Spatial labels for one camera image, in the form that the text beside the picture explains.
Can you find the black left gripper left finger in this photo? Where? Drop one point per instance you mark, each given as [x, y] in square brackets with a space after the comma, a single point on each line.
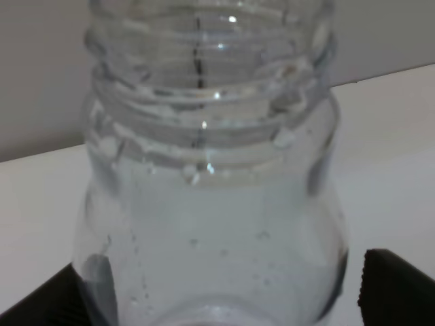
[56, 302]

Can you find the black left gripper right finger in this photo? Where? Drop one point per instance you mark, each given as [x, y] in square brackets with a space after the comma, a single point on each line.
[394, 292]

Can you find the clear plastic water bottle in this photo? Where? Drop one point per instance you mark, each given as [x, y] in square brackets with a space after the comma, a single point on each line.
[209, 127]

